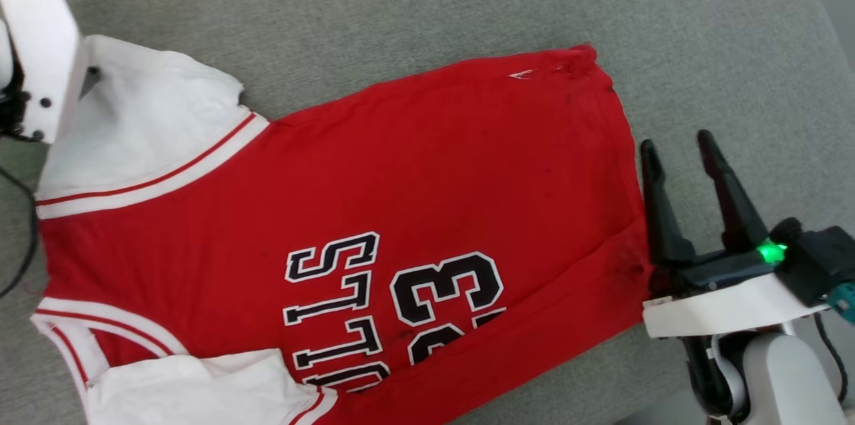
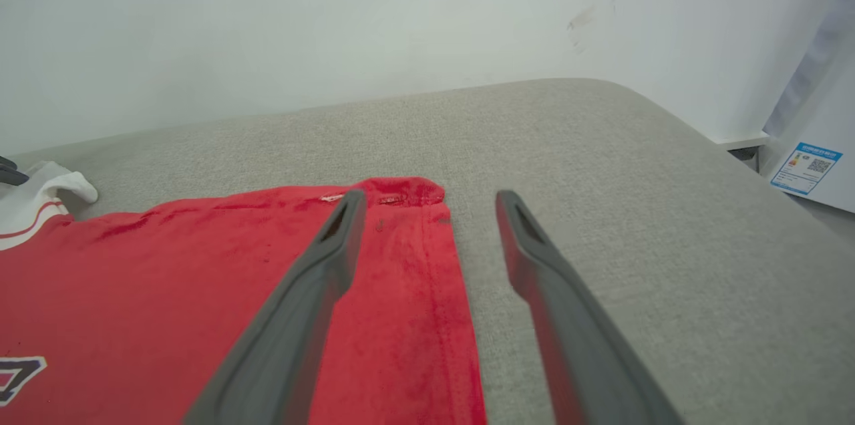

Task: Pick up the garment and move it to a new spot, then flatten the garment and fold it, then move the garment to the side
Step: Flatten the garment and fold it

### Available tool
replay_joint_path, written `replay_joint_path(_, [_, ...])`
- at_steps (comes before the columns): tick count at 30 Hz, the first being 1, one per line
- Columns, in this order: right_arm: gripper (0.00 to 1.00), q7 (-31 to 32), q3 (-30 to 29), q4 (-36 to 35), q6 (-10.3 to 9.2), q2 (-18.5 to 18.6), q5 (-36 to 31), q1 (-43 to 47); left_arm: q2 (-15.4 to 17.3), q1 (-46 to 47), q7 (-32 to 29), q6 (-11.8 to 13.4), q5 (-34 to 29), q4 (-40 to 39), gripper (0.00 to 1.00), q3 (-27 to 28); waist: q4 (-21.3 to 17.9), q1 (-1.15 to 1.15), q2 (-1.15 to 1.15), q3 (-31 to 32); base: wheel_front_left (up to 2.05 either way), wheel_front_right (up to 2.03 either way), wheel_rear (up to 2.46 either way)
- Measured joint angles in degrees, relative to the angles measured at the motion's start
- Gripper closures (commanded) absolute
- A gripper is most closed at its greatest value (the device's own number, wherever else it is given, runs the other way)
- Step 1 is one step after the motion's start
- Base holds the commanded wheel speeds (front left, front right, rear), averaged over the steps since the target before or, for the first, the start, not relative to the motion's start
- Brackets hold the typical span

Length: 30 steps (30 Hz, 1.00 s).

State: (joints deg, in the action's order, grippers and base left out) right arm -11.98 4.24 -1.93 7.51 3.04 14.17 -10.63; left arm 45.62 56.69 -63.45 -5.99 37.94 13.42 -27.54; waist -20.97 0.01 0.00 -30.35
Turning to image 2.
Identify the blue energy label sticker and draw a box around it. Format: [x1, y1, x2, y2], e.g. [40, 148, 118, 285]
[769, 141, 844, 196]

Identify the red and white jersey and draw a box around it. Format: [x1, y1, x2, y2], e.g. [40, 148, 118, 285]
[0, 161, 488, 425]

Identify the white appliance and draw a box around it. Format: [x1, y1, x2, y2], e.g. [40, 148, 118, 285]
[761, 0, 855, 214]

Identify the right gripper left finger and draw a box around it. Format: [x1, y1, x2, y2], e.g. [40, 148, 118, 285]
[184, 188, 367, 425]

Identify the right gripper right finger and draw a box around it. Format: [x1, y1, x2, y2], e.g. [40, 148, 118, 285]
[495, 189, 683, 425]

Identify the white low ledge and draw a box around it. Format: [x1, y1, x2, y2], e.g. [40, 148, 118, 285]
[713, 133, 770, 152]

